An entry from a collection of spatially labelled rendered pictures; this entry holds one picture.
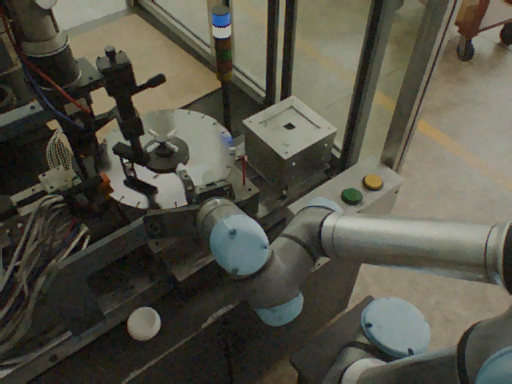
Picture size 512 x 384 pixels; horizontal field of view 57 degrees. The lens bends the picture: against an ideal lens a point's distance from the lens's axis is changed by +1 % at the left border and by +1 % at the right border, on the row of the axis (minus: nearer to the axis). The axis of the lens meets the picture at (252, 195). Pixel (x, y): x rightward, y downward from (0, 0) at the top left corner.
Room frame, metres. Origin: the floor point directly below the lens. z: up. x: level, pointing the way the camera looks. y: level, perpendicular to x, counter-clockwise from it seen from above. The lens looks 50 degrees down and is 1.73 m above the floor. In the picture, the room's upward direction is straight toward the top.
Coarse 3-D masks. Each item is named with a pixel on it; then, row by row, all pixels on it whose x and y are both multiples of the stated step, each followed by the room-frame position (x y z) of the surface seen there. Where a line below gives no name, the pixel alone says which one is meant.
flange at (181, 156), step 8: (152, 144) 0.80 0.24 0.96; (176, 144) 0.80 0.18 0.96; (184, 144) 0.81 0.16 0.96; (152, 152) 0.78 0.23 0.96; (160, 152) 0.76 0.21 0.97; (168, 152) 0.76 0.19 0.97; (176, 152) 0.78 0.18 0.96; (184, 152) 0.78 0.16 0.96; (152, 160) 0.75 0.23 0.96; (160, 160) 0.75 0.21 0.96; (168, 160) 0.75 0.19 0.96; (176, 160) 0.75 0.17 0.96; (184, 160) 0.75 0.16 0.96; (152, 168) 0.73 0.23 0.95; (160, 168) 0.73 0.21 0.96; (168, 168) 0.73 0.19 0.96; (176, 168) 0.73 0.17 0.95
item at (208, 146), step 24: (144, 120) 0.90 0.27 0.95; (168, 120) 0.90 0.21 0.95; (192, 120) 0.90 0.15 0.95; (144, 144) 0.82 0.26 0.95; (192, 144) 0.81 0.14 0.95; (216, 144) 0.81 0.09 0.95; (96, 168) 0.74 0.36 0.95; (120, 168) 0.74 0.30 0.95; (144, 168) 0.74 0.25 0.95; (216, 168) 0.74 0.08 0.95; (120, 192) 0.66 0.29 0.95; (144, 192) 0.66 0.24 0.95; (168, 192) 0.66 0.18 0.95
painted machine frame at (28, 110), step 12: (0, 36) 0.75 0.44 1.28; (0, 48) 0.74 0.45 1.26; (0, 60) 0.74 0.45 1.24; (12, 60) 0.75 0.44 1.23; (24, 108) 0.84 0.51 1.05; (36, 108) 0.83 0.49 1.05; (0, 120) 0.79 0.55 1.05; (12, 120) 0.79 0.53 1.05; (24, 120) 0.80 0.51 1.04; (36, 120) 0.82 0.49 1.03; (48, 120) 0.83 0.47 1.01; (0, 132) 0.77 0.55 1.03; (12, 132) 0.78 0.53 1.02; (84, 168) 0.87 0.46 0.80; (84, 180) 0.87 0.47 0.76
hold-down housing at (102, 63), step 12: (108, 48) 0.72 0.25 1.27; (96, 60) 0.72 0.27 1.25; (108, 60) 0.71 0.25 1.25; (120, 60) 0.71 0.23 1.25; (108, 72) 0.69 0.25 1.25; (120, 72) 0.70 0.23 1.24; (132, 72) 0.71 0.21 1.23; (108, 84) 0.69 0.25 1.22; (120, 84) 0.70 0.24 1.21; (132, 84) 0.71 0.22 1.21; (108, 96) 0.69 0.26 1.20; (120, 96) 0.70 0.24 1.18; (120, 108) 0.70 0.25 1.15; (132, 108) 0.71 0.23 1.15; (120, 120) 0.70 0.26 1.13; (132, 120) 0.70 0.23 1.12; (132, 132) 0.70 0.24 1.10; (144, 132) 0.71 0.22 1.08
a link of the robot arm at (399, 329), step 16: (384, 304) 0.38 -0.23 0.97; (400, 304) 0.38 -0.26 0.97; (368, 320) 0.35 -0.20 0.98; (384, 320) 0.35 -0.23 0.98; (400, 320) 0.35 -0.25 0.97; (416, 320) 0.35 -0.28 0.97; (352, 336) 0.34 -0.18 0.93; (368, 336) 0.32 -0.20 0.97; (384, 336) 0.32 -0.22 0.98; (400, 336) 0.32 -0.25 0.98; (416, 336) 0.32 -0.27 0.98; (368, 352) 0.30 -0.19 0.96; (384, 352) 0.30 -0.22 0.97; (400, 352) 0.29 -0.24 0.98; (416, 352) 0.29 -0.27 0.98
